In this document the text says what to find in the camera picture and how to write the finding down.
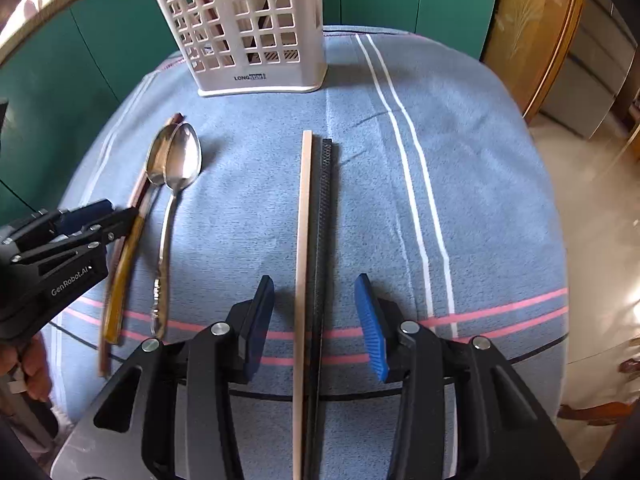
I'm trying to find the black chopstick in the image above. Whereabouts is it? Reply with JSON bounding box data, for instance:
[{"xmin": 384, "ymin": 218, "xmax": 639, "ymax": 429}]
[{"xmin": 304, "ymin": 137, "xmax": 338, "ymax": 480}]

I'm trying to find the brown wooden chopstick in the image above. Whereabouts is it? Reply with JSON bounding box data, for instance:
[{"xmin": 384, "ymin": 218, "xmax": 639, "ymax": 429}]
[{"xmin": 97, "ymin": 113, "xmax": 182, "ymax": 380}]

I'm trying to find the white plastic utensil holder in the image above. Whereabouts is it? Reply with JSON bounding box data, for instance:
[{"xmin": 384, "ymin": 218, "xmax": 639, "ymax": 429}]
[{"xmin": 145, "ymin": 0, "xmax": 328, "ymax": 97}]

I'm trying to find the person's left hand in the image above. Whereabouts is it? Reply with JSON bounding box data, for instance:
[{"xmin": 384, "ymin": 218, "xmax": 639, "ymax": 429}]
[{"xmin": 0, "ymin": 335, "xmax": 53, "ymax": 403}]

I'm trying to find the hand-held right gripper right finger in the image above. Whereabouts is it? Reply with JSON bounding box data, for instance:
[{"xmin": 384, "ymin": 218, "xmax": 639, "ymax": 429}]
[{"xmin": 354, "ymin": 274, "xmax": 581, "ymax": 480}]

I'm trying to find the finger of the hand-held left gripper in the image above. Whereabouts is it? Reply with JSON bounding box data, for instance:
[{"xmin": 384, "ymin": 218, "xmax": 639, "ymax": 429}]
[
  {"xmin": 12, "ymin": 207, "xmax": 138, "ymax": 272},
  {"xmin": 37, "ymin": 199, "xmax": 113, "ymax": 235}
]

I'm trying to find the wooden chair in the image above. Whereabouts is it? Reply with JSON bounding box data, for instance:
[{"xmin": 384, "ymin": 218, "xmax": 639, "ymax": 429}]
[{"xmin": 557, "ymin": 402, "xmax": 626, "ymax": 428}]

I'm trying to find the silver refrigerator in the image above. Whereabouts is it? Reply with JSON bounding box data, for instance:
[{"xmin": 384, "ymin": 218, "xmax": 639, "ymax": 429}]
[{"xmin": 540, "ymin": 0, "xmax": 640, "ymax": 141}]

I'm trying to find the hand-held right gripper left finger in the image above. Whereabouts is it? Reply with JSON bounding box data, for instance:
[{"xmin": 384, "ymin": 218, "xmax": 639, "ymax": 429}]
[{"xmin": 75, "ymin": 276, "xmax": 276, "ymax": 480}]

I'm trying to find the blue striped cloth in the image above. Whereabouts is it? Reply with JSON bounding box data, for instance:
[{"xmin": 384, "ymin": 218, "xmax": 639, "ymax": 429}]
[{"xmin": 47, "ymin": 26, "xmax": 571, "ymax": 480}]

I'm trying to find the beige chopstick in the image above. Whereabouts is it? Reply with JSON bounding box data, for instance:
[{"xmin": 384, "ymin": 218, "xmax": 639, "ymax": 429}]
[{"xmin": 291, "ymin": 130, "xmax": 315, "ymax": 480}]

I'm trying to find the wooden glass sliding door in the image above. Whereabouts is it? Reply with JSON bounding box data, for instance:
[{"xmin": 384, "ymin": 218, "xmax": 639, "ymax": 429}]
[{"xmin": 482, "ymin": 0, "xmax": 588, "ymax": 121}]

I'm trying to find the yellow-handled metal spoon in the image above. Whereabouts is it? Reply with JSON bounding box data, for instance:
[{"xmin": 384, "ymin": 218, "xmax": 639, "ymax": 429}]
[{"xmin": 101, "ymin": 124, "xmax": 177, "ymax": 346}]

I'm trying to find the silver metal spoon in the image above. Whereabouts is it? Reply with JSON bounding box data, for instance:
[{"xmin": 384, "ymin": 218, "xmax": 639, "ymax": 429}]
[{"xmin": 149, "ymin": 122, "xmax": 203, "ymax": 339}]

